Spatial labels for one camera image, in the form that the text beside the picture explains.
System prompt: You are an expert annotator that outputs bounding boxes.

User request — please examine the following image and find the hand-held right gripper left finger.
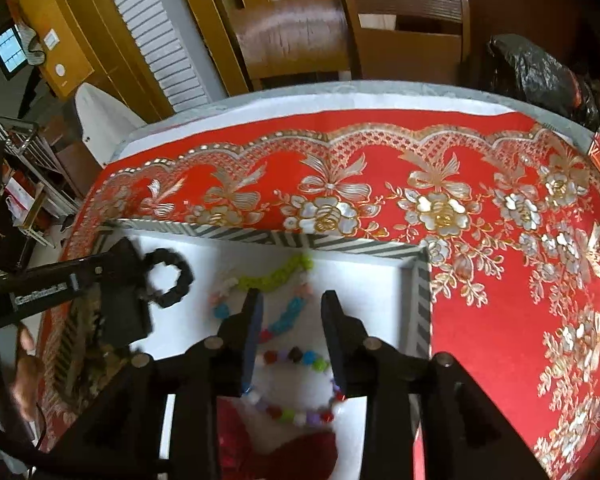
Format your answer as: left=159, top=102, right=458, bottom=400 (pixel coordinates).
left=45, top=287, right=266, bottom=480

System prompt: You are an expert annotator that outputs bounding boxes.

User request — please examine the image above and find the metal wire rack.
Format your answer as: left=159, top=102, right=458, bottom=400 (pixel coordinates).
left=0, top=112, right=82, bottom=222

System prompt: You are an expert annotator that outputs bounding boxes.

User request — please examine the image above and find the pastel bead necklace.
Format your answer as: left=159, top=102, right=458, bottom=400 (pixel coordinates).
left=209, top=254, right=315, bottom=344

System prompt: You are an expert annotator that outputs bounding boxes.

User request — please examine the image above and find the white ironing board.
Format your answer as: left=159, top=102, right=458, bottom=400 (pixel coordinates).
left=75, top=82, right=147, bottom=167

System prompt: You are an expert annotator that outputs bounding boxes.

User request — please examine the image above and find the person's left hand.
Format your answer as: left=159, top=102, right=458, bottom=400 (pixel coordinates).
left=0, top=326, right=44, bottom=422

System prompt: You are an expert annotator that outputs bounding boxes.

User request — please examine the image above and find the slatted wooden chair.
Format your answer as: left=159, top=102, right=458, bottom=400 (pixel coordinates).
left=337, top=0, right=472, bottom=84

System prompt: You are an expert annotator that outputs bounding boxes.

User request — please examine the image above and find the striped cardboard box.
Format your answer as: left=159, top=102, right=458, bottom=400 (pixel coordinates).
left=55, top=217, right=434, bottom=480

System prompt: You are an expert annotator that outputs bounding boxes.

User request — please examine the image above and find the black bead bracelet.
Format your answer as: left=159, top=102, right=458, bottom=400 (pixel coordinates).
left=142, top=249, right=196, bottom=309

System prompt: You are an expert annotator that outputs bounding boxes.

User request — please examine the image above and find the multicolour bead bracelet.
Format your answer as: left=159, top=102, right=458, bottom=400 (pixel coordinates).
left=245, top=345, right=349, bottom=427

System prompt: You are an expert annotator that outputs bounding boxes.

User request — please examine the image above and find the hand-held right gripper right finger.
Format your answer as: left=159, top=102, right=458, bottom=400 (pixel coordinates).
left=320, top=290, right=551, bottom=480

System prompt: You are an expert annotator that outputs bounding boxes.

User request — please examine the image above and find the wooden chair with brown cushion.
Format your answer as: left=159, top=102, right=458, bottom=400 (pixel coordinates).
left=227, top=0, right=352, bottom=92

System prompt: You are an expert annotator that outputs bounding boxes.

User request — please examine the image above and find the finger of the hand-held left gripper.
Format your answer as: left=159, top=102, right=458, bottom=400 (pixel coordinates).
left=99, top=237, right=154, bottom=348

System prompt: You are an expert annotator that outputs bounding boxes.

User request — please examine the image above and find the black plastic bag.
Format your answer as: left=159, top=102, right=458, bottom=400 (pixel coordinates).
left=485, top=34, right=600, bottom=132

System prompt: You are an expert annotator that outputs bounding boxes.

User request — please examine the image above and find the dark round tabletop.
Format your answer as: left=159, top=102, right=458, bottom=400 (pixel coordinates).
left=405, top=0, right=600, bottom=61

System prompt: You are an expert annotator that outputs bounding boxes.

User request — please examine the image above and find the white louvered door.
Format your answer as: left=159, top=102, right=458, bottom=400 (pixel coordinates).
left=96, top=0, right=214, bottom=109

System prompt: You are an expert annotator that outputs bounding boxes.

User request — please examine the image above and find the red floral tablecloth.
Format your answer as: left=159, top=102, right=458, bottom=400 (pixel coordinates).
left=35, top=110, right=600, bottom=476

